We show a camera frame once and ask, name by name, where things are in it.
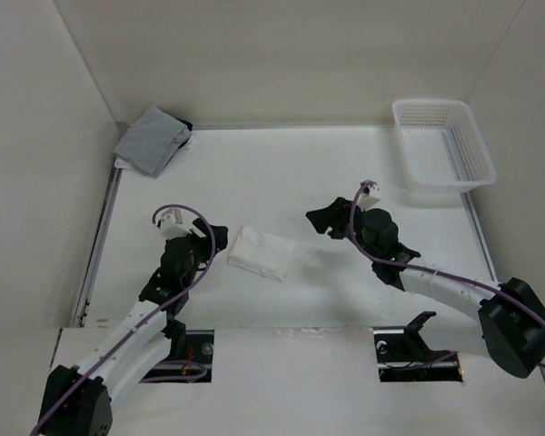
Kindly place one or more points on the black folded tank top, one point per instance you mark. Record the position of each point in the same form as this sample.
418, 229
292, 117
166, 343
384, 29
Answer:
185, 136

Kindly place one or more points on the grey folded tank top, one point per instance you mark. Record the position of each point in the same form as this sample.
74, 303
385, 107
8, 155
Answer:
149, 145

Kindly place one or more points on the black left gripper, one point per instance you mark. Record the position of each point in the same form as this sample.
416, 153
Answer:
204, 241

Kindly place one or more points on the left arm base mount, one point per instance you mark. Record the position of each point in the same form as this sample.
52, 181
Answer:
189, 361

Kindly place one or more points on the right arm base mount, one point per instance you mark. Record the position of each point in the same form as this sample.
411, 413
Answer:
403, 356

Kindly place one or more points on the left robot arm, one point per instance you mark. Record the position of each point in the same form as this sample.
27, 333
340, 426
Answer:
81, 399

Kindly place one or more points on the white plastic basket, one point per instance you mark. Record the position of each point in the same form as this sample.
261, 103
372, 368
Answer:
441, 146

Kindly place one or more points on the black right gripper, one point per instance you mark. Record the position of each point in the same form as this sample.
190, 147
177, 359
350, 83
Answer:
333, 215

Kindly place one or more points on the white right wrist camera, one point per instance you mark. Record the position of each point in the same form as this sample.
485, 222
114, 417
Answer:
370, 195

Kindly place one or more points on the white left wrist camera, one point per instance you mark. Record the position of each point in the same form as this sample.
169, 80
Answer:
172, 222

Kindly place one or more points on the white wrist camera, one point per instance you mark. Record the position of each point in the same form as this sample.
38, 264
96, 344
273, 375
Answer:
172, 222
370, 195

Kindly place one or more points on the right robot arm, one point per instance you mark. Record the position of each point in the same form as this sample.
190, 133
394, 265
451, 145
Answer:
510, 317

